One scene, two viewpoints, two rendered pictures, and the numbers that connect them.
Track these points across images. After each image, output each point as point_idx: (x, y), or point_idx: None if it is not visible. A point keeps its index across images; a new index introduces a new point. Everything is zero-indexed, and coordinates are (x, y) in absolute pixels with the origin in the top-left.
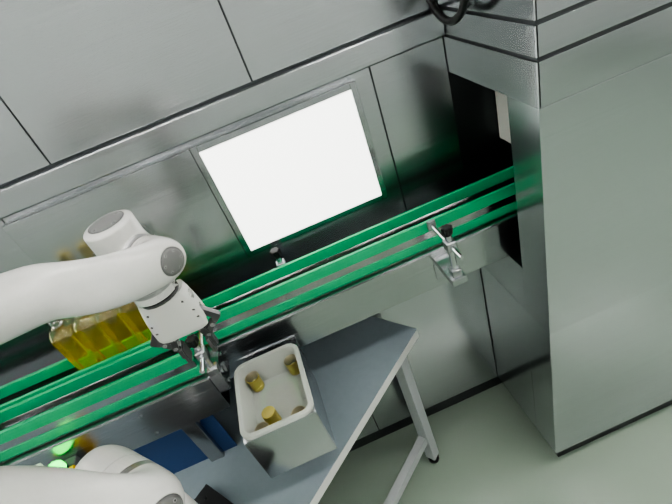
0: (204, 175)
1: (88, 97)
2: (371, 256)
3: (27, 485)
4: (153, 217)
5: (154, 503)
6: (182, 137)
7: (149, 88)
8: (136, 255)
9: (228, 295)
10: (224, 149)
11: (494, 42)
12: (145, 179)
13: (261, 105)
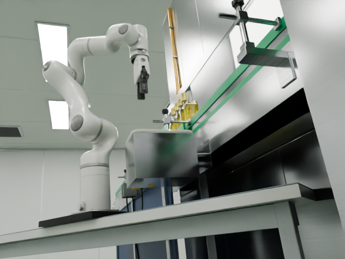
0: (229, 47)
1: (213, 23)
2: (245, 68)
3: (76, 90)
4: (215, 76)
5: (77, 114)
6: (227, 29)
7: (225, 10)
8: (116, 24)
9: None
10: (236, 29)
11: None
12: (215, 54)
13: None
